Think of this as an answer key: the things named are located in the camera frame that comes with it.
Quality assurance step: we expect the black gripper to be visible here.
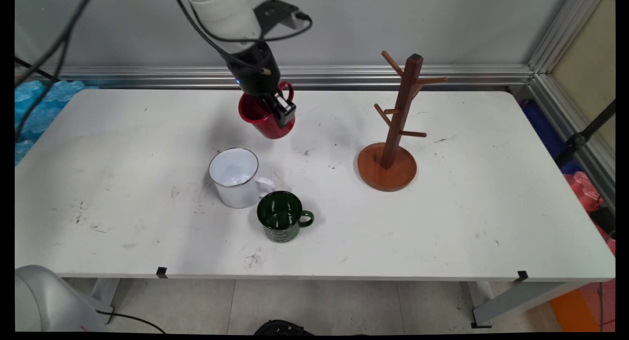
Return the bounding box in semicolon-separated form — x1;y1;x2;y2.
223;41;297;128

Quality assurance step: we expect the red ceramic mug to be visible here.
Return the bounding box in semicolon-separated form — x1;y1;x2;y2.
238;81;296;140

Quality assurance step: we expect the grey rounded robot base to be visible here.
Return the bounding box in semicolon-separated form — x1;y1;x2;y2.
15;264;109;333

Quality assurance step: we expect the white enamel mug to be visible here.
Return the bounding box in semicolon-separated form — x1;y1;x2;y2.
208;147;276;209

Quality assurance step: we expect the dark green enamel mug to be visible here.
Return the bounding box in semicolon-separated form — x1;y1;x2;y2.
257;191;315;244

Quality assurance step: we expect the brown wooden mug tree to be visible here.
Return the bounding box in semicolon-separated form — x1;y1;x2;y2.
357;50;449;193

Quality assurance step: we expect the black object on floor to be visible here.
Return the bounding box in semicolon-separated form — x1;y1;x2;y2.
253;320;315;336

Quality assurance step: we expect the blue bubble wrap sheet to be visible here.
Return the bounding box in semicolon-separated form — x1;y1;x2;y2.
15;80;99;166

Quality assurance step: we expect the grey table leg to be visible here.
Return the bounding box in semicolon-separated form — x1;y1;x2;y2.
460;281;588;329
64;278;121;325

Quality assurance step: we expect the blue plastic crate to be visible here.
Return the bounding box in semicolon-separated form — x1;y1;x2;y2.
522;101;583;176

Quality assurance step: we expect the black tripod stand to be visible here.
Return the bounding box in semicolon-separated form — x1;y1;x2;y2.
554;100;616;169

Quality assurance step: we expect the red plastic bag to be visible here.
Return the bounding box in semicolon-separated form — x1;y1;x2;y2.
563;171;616;256

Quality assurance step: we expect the orange box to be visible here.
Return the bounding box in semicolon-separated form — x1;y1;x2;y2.
549;280;616;333

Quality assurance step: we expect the aluminium rail behind table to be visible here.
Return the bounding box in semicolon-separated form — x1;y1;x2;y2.
15;65;534;90

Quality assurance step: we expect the black camera cable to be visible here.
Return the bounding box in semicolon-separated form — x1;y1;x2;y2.
15;0;314;134

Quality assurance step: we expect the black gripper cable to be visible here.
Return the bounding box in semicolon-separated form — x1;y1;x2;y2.
15;0;271;144

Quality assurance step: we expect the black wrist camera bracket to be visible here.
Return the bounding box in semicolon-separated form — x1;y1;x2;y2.
252;0;311;36

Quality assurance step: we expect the black floor cable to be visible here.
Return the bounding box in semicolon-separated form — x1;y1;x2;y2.
96;310;168;335

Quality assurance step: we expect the aluminium corner frame post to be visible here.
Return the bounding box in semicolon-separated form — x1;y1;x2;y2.
527;0;616;208

